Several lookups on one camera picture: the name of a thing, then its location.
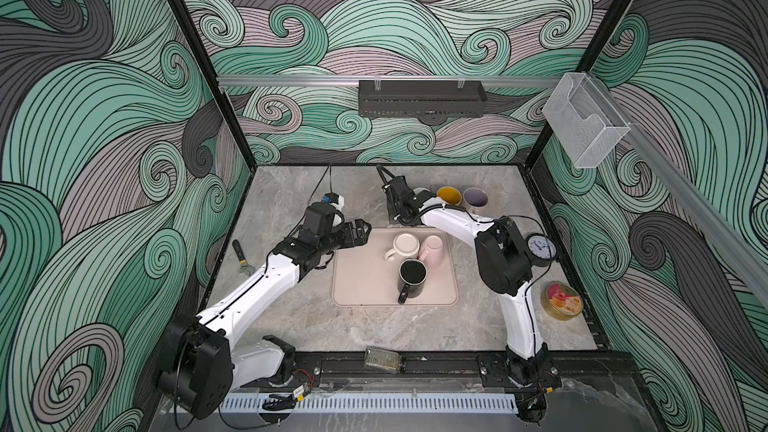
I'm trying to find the cream upside-down mug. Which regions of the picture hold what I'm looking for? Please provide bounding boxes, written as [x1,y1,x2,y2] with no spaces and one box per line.
[384,233,421,261]

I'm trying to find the blue butterfly mug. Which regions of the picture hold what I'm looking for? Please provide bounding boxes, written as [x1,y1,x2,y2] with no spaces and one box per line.
[437,186,463,206]

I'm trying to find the black mug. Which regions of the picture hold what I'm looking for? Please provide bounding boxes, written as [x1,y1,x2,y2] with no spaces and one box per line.
[397,259,427,305]

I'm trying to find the pink iridescent mug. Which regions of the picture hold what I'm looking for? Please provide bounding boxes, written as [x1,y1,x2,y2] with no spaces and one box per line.
[463,187,489,213]

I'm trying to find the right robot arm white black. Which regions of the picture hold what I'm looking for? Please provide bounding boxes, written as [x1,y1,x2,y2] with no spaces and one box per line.
[376,164,548,386]

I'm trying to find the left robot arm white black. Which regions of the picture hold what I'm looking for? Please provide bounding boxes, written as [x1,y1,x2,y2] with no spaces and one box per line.
[154,219,372,420]

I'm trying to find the pink upside-down mug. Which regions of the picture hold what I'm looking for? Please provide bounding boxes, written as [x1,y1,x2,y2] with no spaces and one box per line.
[418,235,445,269]

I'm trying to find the pink tray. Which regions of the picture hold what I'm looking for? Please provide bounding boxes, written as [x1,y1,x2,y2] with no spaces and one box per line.
[331,227,459,307]

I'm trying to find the small round clock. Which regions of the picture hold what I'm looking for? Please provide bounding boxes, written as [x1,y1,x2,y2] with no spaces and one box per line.
[526,233,558,267]

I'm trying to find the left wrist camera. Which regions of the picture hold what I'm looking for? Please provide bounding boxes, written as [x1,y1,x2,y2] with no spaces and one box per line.
[303,192,345,236]

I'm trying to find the black wall shelf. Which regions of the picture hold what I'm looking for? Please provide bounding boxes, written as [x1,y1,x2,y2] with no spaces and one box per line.
[358,79,488,119]

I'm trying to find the white slotted cable duct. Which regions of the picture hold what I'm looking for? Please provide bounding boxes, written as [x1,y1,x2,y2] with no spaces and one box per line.
[221,393,520,415]

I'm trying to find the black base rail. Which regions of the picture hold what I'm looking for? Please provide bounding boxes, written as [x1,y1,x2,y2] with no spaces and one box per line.
[161,350,637,391]

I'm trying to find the aluminium wall rail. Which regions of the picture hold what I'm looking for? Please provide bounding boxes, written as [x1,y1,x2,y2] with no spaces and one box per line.
[217,74,561,88]

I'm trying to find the clear plastic wall bin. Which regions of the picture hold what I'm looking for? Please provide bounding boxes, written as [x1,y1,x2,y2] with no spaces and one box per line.
[543,72,630,169]

